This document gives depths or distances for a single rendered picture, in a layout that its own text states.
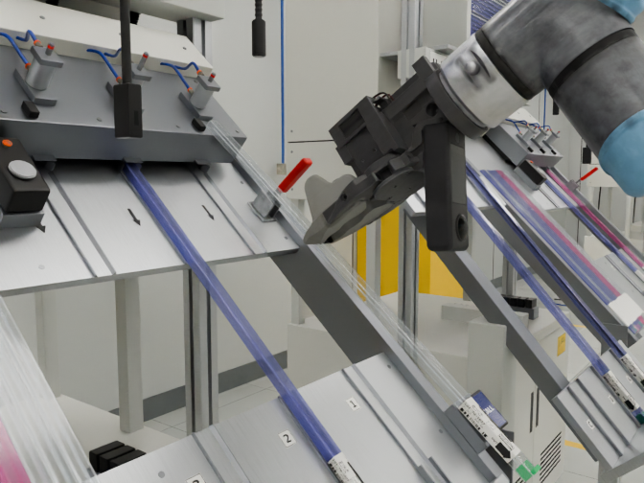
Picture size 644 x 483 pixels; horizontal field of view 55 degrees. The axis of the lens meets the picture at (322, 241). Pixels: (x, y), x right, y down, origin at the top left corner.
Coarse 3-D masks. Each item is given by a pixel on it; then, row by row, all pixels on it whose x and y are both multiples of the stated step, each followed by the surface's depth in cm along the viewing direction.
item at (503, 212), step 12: (468, 168) 110; (480, 180) 110; (492, 192) 109; (492, 204) 108; (504, 216) 107; (516, 228) 106; (528, 240) 105; (540, 252) 104; (552, 264) 104; (552, 276) 103; (564, 288) 102; (576, 300) 101; (588, 312) 100; (600, 324) 99; (612, 336) 99; (612, 348) 98
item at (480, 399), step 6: (474, 396) 72; (480, 396) 73; (480, 402) 72; (486, 402) 73; (486, 408) 72; (492, 408) 72; (492, 414) 72; (498, 414) 72; (498, 420) 72; (504, 420) 72
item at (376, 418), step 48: (336, 384) 67; (384, 384) 72; (240, 432) 55; (288, 432) 58; (336, 432) 62; (384, 432) 66; (432, 432) 70; (144, 480) 47; (192, 480) 49; (240, 480) 51; (288, 480) 54; (336, 480) 57; (384, 480) 61; (432, 480) 63; (480, 480) 69
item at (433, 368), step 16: (208, 128) 73; (224, 128) 73; (224, 144) 71; (240, 160) 70; (256, 176) 69; (272, 192) 67; (288, 208) 66; (304, 224) 65; (336, 256) 63; (336, 272) 62; (352, 272) 62; (352, 288) 61; (368, 288) 61; (368, 304) 60; (384, 304) 60; (384, 320) 59; (400, 320) 60; (400, 336) 58; (416, 352) 57; (432, 368) 56; (448, 384) 55; (464, 400) 55; (512, 464) 52; (528, 464) 52
